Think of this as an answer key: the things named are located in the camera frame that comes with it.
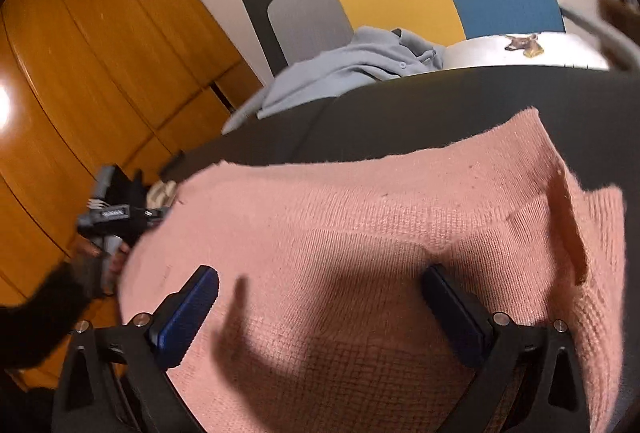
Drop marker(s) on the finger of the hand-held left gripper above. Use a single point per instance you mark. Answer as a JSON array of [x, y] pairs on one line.
[[156, 214]]

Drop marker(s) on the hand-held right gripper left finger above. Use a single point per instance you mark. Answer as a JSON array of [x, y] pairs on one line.
[[192, 313]]

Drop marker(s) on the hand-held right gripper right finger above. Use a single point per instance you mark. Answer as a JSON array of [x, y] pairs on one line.
[[452, 313]]

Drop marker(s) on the pink knitted sweater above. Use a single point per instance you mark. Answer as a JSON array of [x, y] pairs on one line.
[[375, 223]]

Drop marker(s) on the person's left hand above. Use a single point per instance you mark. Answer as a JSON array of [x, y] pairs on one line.
[[90, 265]]

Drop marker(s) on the white cloth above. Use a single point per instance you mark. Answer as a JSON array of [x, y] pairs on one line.
[[161, 194]]

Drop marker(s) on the wooden wardrobe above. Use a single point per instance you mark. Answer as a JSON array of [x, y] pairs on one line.
[[100, 63]]

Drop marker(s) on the light blue garment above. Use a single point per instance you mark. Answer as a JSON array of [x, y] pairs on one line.
[[340, 68]]

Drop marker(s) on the white printed t-shirt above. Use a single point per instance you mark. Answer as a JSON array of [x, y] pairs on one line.
[[480, 53]]

